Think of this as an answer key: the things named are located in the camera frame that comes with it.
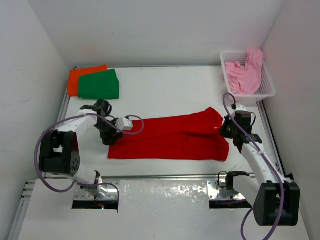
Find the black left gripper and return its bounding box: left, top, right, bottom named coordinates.
left=93, top=118, right=123, bottom=146

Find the red t shirt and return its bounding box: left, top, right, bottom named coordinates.
left=108, top=107, right=230, bottom=162

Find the green t shirt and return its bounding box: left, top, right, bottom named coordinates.
left=77, top=69, right=120, bottom=100

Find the orange t shirt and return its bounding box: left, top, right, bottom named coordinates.
left=67, top=64, right=108, bottom=97

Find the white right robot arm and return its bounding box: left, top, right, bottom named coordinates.
left=219, top=110, right=300, bottom=226

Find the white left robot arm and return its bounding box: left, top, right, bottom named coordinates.
left=34, top=99, right=133, bottom=193

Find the pink t shirt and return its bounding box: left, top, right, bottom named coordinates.
left=224, top=48, right=264, bottom=95

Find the white plastic bin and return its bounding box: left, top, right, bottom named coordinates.
left=220, top=50, right=276, bottom=103

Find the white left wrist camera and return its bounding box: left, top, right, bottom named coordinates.
left=116, top=117, right=133, bottom=131

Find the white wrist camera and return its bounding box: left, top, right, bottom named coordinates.
left=116, top=117, right=133, bottom=131
left=234, top=104, right=247, bottom=112

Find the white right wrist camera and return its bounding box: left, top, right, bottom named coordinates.
left=234, top=104, right=247, bottom=112

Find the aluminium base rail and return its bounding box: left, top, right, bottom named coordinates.
left=22, top=172, right=256, bottom=201

